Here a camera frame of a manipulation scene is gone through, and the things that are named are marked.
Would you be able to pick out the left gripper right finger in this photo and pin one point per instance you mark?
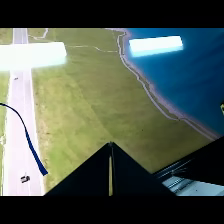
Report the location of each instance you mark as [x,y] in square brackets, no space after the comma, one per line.
[133,180]

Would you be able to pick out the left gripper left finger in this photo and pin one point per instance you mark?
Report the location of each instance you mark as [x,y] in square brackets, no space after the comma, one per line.
[90,178]

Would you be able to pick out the silver frame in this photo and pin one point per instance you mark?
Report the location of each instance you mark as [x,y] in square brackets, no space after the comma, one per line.
[195,187]

